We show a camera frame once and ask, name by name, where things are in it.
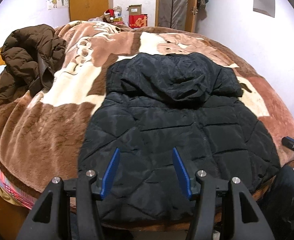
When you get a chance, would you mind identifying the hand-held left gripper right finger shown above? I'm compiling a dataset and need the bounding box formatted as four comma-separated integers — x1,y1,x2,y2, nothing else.
172,147,276,240

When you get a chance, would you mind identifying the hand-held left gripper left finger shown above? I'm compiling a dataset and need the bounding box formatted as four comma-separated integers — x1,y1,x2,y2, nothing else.
17,147,121,240

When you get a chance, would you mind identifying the black puffer jacket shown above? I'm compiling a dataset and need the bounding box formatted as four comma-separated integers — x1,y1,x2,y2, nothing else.
78,52,281,225

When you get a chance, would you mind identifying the brown printed fleece blanket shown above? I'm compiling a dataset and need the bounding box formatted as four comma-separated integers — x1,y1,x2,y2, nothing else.
0,20,294,220

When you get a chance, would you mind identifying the pink striped bed sheet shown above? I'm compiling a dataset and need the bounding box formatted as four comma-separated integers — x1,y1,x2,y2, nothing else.
0,152,36,210

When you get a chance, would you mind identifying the brown puffer jacket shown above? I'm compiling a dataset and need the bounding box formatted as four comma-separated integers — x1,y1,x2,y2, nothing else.
0,24,67,114

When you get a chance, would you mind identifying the grey paper sheet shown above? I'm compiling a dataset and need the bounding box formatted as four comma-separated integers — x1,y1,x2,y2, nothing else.
253,0,276,18

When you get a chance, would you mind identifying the red gift box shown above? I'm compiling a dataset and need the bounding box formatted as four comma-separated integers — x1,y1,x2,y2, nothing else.
128,14,148,29

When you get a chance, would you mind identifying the plush toy with santa hat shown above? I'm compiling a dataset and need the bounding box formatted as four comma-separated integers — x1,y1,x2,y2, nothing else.
103,9,116,23

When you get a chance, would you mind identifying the open cardboard box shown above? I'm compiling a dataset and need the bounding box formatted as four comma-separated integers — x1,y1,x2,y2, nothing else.
126,4,142,16

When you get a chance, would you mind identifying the wooden framed door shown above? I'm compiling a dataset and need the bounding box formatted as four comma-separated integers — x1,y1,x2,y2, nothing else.
155,0,200,33

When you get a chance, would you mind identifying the wooden wardrobe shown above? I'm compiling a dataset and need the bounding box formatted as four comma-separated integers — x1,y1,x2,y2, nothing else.
69,0,112,23

